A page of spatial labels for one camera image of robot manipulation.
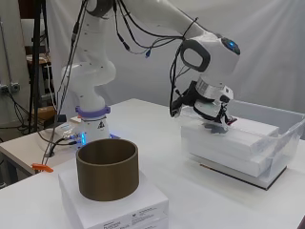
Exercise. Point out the white paper ream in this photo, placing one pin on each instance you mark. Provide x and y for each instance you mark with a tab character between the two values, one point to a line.
248	136
228	163

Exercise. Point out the clear plastic box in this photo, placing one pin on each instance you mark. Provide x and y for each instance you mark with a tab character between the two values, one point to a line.
286	146

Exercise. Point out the grey wall conduit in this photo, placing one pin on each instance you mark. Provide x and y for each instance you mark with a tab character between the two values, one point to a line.
7	63

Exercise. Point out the white seven-joint robot arm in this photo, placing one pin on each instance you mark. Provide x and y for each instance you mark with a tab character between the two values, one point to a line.
92	73

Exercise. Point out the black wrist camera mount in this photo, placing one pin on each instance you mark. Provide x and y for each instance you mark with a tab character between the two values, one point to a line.
187	97

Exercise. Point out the white side table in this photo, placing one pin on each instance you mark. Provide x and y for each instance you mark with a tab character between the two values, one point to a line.
22	149

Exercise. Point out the brown round tub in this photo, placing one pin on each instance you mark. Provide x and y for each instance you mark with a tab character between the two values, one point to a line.
108	178

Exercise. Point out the flat black-edged board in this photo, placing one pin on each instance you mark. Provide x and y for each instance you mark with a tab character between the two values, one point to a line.
254	183

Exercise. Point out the orange clamp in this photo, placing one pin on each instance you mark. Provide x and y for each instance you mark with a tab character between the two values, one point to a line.
42	167

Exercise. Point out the brown cardboard box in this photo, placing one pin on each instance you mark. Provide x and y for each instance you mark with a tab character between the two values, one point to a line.
47	113

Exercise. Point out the white hanging sheet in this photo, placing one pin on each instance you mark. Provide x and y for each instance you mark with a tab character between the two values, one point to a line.
270	47

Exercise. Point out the black tripod stand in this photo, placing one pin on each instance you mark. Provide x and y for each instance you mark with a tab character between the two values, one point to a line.
36	63

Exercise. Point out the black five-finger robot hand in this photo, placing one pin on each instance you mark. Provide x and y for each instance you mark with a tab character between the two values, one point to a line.
211	101

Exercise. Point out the white flat box with print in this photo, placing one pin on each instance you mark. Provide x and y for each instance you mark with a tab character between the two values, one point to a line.
157	223
127	206

